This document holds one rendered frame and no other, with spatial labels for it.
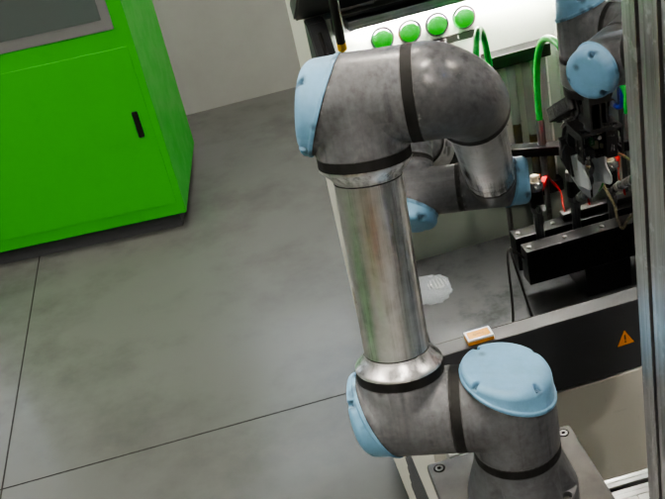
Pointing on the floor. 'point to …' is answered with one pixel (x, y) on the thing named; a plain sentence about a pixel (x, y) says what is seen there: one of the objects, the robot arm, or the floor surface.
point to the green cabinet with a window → (87, 126)
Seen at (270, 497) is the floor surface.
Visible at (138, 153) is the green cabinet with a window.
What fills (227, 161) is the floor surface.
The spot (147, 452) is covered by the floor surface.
